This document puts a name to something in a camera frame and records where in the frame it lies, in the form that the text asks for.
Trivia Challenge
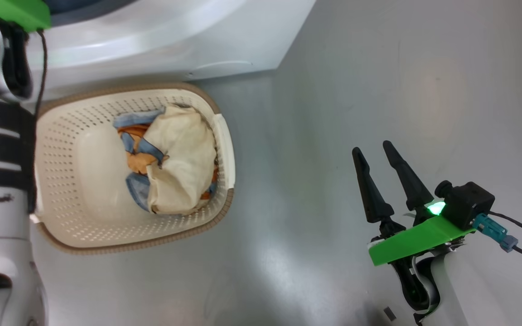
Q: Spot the white front-load washing machine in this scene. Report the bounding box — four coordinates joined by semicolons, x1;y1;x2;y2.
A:
16;0;317;102

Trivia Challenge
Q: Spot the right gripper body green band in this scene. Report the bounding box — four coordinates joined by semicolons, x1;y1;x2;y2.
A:
369;213;475;266

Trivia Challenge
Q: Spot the cream perforated laundry basket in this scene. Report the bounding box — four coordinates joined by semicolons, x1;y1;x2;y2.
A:
34;82;236;254

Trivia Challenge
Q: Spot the blue garment with orange print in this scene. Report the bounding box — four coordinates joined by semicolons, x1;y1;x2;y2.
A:
114;106;219;213

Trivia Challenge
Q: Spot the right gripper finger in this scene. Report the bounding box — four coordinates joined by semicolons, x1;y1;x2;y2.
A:
352;147;395;236
382;140;435;225

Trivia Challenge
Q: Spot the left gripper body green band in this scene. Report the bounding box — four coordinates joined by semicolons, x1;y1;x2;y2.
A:
0;0;52;32

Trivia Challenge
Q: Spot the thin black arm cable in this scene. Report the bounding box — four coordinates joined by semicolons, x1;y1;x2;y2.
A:
34;29;48;116

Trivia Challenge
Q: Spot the round white filter cover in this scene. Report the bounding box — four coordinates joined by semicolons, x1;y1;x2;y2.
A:
188;60;253;80

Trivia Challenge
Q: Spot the cream white garment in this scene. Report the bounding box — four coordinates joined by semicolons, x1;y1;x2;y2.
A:
145;105;218;216

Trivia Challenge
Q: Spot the teal connector with black cable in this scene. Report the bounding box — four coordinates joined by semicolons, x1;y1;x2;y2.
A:
472;211;522;261

